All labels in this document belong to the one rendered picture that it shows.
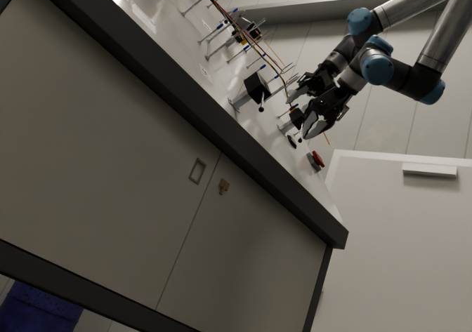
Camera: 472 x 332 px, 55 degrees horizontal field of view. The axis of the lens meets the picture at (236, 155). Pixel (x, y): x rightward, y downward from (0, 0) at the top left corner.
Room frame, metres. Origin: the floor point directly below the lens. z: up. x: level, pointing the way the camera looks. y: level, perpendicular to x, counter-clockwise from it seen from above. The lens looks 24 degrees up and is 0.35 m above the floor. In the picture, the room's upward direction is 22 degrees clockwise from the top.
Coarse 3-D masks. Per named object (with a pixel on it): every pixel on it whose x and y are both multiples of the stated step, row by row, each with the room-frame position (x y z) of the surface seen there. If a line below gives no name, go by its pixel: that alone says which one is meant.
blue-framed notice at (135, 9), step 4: (132, 4) 0.78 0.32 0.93; (132, 8) 0.77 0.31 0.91; (136, 8) 0.79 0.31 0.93; (132, 12) 0.76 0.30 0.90; (136, 12) 0.78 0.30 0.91; (140, 12) 0.80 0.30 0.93; (136, 16) 0.77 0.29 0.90; (140, 16) 0.79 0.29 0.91; (144, 16) 0.80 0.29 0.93; (140, 20) 0.78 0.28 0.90; (144, 20) 0.79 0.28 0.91; (148, 20) 0.81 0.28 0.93; (144, 24) 0.78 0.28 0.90; (148, 24) 0.80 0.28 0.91; (152, 24) 0.82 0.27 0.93; (148, 28) 0.79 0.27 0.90; (152, 28) 0.81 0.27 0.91; (152, 32) 0.80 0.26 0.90; (156, 32) 0.82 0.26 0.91
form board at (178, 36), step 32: (160, 0) 0.95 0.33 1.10; (192, 0) 1.24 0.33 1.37; (160, 32) 0.84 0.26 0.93; (192, 32) 1.05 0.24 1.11; (224, 32) 1.39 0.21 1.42; (192, 64) 0.92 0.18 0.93; (224, 64) 1.16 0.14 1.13; (256, 64) 1.59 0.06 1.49; (224, 96) 1.00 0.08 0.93; (256, 128) 1.10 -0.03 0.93; (288, 160) 1.21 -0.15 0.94; (320, 192) 1.34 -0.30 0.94
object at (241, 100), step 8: (256, 72) 0.96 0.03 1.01; (248, 80) 0.98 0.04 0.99; (256, 80) 0.95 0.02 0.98; (264, 80) 0.98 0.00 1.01; (248, 88) 0.97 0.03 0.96; (256, 88) 0.95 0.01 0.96; (264, 88) 0.95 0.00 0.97; (240, 96) 1.00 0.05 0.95; (248, 96) 0.99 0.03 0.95; (256, 96) 0.97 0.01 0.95; (264, 96) 0.97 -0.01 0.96; (232, 104) 1.01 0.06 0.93; (240, 104) 1.01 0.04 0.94
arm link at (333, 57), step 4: (332, 52) 1.24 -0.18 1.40; (336, 52) 1.23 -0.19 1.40; (328, 56) 1.25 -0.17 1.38; (332, 56) 1.24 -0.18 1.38; (336, 56) 1.23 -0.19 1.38; (340, 56) 1.23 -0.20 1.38; (328, 60) 1.25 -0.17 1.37; (332, 60) 1.24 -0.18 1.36; (336, 60) 1.23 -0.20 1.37; (340, 60) 1.23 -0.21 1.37; (344, 60) 1.23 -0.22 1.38; (336, 64) 1.24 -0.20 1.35; (340, 64) 1.24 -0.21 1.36; (344, 64) 1.24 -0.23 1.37; (340, 68) 1.25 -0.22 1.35; (340, 72) 1.27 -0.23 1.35
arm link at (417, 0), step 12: (396, 0) 1.00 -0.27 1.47; (408, 0) 0.98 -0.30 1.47; (420, 0) 0.97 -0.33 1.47; (432, 0) 0.97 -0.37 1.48; (444, 0) 0.97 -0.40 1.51; (360, 12) 1.04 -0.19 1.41; (372, 12) 1.04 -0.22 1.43; (384, 12) 1.02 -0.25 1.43; (396, 12) 1.01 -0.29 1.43; (408, 12) 1.00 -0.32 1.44; (420, 12) 1.01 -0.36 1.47; (348, 24) 1.07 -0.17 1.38; (360, 24) 1.04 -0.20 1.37; (372, 24) 1.05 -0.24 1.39; (384, 24) 1.04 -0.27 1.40; (396, 24) 1.05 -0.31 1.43; (360, 36) 1.09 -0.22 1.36; (360, 48) 1.14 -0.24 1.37
